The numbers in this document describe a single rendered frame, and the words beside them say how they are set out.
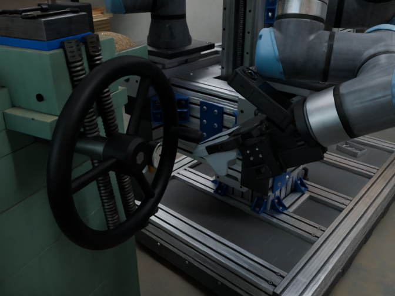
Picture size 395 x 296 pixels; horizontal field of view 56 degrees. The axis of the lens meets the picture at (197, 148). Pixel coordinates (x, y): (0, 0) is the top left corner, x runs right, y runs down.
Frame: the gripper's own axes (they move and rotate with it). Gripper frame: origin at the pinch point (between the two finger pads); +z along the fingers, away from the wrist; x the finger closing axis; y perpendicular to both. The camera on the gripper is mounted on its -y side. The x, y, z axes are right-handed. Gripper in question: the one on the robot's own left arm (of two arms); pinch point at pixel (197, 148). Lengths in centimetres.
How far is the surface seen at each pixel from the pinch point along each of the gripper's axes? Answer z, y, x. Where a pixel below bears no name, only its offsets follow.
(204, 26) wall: 148, -48, 315
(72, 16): 2.5, -26.2, -9.0
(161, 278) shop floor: 68, 51, 36
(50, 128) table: 8.5, -13.6, -17.2
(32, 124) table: 11.4, -15.4, -17.5
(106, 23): 26.6, -32.2, 26.3
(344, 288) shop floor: 15, 82, 62
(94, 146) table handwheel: 7.5, -8.5, -12.8
